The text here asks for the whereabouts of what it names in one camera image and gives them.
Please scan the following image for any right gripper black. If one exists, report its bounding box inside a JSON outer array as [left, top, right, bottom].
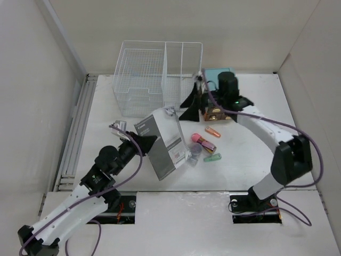
[[178, 82, 226, 123]]

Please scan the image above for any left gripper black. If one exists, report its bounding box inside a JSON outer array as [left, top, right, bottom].
[[112, 131, 156, 175]]

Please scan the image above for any teal orange drawer box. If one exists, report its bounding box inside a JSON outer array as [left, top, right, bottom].
[[202, 67, 235, 122]]

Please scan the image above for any orange translucent capsule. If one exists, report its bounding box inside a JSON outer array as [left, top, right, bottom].
[[205, 126, 221, 138]]

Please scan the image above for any grey setup guide booklet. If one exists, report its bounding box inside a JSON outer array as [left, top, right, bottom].
[[134, 107, 176, 181]]

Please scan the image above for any purple round container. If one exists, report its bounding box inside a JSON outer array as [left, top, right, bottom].
[[190, 143, 202, 159]]

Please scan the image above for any pink cap clear tube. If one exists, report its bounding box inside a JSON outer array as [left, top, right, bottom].
[[191, 133, 216, 154]]

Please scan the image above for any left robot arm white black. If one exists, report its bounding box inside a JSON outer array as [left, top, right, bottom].
[[18, 132, 158, 255]]

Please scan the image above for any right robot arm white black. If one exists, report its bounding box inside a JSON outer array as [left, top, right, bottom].
[[180, 71, 312, 212]]

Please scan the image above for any blue cap spray bottle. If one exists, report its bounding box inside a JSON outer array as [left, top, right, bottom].
[[186, 157, 198, 167]]

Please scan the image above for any green translucent capsule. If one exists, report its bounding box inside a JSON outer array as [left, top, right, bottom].
[[204, 153, 222, 163]]

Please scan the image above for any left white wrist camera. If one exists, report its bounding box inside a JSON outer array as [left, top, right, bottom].
[[109, 120, 128, 140]]

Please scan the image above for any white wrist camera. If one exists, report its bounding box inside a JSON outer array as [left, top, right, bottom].
[[192, 71, 205, 89], [109, 120, 128, 140]]

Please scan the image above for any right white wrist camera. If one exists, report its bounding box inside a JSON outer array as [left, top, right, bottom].
[[192, 71, 205, 89]]

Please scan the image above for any white wire desk organizer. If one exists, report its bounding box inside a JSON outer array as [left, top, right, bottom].
[[112, 41, 203, 117]]

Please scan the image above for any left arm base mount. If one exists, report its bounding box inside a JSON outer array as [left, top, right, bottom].
[[93, 191, 137, 225]]

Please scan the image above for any aluminium rail frame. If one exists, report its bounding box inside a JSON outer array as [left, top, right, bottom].
[[50, 74, 98, 192]]

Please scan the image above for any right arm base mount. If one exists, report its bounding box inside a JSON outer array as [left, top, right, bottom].
[[228, 189, 282, 224]]

